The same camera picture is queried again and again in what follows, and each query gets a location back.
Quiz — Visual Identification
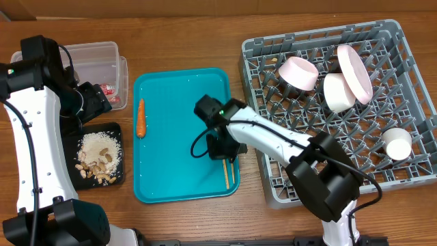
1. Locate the white paper cup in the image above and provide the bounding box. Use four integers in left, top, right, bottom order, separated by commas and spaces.
381, 128, 412, 161

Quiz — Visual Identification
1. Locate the black waste bin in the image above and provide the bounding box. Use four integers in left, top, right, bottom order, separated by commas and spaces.
62, 122, 125, 191

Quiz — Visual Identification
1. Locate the rice pile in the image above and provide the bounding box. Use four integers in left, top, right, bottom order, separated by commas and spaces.
79, 132, 122, 169

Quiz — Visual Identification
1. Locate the peanut shells pile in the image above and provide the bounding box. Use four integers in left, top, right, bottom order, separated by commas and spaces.
74, 148, 119, 185

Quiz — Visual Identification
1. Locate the teal plastic tray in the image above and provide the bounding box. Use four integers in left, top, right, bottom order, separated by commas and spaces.
132, 68, 240, 204

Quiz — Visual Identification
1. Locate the clear plastic waste bin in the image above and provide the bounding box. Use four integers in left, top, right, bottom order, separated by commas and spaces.
1, 36, 128, 113

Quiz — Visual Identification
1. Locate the grey dishwasher rack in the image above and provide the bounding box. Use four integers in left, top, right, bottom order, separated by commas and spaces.
240, 20, 436, 193

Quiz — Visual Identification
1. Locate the red snack wrapper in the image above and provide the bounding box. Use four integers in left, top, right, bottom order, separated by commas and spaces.
100, 83, 121, 104

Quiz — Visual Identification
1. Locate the wooden chopstick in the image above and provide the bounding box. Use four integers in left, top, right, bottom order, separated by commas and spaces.
223, 159, 230, 190
231, 163, 236, 184

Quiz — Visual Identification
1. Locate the orange carrot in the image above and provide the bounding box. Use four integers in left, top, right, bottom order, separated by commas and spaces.
136, 99, 146, 138

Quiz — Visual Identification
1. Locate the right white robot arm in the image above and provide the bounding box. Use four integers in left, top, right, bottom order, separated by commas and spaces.
194, 95, 363, 245

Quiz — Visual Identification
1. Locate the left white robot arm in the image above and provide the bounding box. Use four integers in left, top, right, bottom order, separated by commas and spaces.
1, 36, 146, 245

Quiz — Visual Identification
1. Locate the pink bowl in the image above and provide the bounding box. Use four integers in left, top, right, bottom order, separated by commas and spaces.
279, 57, 318, 91

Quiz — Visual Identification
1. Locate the pink plate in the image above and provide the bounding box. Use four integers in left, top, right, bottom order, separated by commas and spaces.
337, 44, 373, 104

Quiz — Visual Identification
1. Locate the white bowl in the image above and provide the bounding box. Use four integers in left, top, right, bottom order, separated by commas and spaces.
324, 73, 356, 113

